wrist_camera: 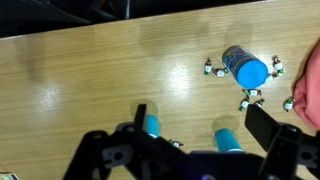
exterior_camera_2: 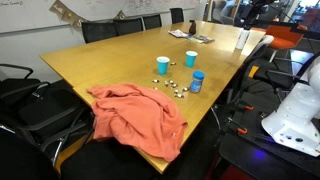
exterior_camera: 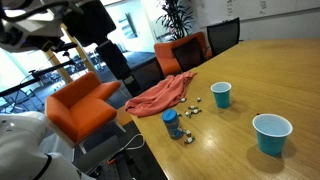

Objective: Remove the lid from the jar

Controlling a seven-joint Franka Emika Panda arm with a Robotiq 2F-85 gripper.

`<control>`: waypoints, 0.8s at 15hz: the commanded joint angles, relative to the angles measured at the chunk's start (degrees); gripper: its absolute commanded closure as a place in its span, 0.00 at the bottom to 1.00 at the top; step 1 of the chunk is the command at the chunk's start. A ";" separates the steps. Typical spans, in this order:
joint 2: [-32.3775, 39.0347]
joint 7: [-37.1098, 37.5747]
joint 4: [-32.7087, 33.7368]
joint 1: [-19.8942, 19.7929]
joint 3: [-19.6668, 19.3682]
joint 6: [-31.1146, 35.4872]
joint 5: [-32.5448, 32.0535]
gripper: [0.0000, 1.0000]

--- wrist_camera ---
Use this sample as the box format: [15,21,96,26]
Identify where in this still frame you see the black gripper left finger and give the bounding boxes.
[63,103,191,180]

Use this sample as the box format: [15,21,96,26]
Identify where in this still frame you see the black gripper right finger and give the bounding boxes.
[245,104,320,180]

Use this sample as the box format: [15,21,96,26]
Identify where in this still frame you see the blue jar lid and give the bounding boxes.
[234,59,270,90]

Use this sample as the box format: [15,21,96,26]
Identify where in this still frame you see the blue printed jar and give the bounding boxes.
[222,45,260,80]

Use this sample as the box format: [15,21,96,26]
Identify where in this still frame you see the blue plastic cup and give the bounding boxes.
[214,128,244,154]
[143,114,160,138]

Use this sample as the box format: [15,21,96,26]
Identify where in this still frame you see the small wrapped candy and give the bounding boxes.
[212,67,230,78]
[203,57,214,76]
[168,139,185,149]
[242,88,263,98]
[283,96,296,113]
[272,55,286,75]
[253,98,266,108]
[238,96,252,113]
[265,72,280,84]

